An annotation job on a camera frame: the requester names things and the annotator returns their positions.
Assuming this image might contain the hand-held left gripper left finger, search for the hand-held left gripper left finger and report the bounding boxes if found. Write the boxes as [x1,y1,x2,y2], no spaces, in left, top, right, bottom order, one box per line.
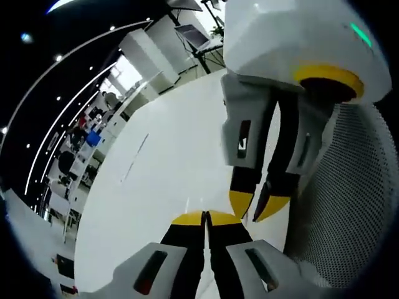
[108,210,206,299]

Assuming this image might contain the black tripod stand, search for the black tripod stand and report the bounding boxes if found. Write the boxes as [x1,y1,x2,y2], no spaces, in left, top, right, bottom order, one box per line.
[201,0,226,27]

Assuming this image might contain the dark hanging screen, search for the dark hanging screen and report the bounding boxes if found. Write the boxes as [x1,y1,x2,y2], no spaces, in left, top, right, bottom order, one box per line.
[166,0,204,12]

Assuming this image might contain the row of white desks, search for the row of white desks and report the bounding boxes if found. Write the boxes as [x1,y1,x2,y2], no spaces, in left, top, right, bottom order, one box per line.
[43,90,150,244]

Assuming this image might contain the white square pillar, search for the white square pillar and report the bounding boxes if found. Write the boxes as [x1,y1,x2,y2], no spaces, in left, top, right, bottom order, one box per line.
[118,28,182,95]

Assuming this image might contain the blue storage box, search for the blue storage box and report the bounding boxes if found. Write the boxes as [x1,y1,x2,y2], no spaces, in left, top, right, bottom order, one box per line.
[85,131,103,147]

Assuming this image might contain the grey mesh office chair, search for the grey mesh office chair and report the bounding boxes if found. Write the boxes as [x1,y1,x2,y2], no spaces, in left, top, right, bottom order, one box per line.
[286,102,394,289]

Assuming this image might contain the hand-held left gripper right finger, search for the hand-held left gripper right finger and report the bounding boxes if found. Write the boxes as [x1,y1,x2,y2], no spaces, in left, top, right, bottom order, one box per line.
[205,210,305,299]

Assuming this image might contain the bright ceiling light strip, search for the bright ceiling light strip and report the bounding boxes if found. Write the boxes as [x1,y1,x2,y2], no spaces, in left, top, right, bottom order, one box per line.
[46,0,77,14]

